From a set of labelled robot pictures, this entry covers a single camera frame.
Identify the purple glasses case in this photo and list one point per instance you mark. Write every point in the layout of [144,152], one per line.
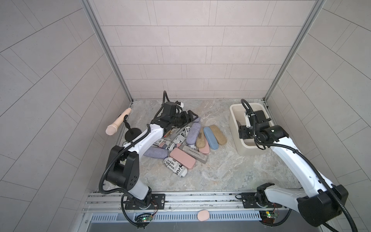
[193,134]

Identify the magazine print glasses case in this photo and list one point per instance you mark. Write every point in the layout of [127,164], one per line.
[181,137]

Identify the right circuit board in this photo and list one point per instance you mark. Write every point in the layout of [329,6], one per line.
[268,217]

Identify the left circuit board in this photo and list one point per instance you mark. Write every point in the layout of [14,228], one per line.
[144,218]

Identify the brown tan glasses case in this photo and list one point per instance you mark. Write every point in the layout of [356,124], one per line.
[219,135]

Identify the black microphone stand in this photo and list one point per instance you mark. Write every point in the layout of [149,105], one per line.
[132,133]

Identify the beige microphone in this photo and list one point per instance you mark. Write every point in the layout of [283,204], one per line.
[114,127]

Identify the blue glasses case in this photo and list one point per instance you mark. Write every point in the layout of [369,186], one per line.
[211,139]

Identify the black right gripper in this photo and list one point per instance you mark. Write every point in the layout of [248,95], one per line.
[241,130]

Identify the grey rectangular case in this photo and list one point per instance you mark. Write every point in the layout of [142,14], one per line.
[194,153]

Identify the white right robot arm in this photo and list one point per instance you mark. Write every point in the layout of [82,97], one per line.
[320,200]

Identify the pink oval tag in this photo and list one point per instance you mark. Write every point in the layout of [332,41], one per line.
[203,215]

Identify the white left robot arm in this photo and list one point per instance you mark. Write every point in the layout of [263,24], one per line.
[123,170]

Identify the newspaper case front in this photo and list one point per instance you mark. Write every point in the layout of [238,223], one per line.
[175,166]

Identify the pink case front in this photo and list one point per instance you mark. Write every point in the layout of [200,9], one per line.
[183,158]

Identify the circuit board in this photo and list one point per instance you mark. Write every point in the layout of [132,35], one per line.
[144,218]
[268,217]

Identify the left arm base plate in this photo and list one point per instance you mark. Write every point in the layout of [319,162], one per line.
[153,202]

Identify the aluminium rail frame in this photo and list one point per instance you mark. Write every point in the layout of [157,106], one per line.
[177,201]

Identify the flag newspaper glasses case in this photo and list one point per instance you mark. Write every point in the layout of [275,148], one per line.
[165,144]

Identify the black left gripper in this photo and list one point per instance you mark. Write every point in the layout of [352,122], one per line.
[185,121]

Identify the pink case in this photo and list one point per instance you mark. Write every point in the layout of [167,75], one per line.
[205,150]
[183,158]

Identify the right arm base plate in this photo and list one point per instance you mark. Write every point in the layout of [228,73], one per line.
[250,201]

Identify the cream plastic storage box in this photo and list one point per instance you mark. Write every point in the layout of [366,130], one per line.
[245,147]

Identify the purple case front left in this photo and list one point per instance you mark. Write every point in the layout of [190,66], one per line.
[157,153]

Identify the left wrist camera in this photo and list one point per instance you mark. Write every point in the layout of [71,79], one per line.
[170,109]

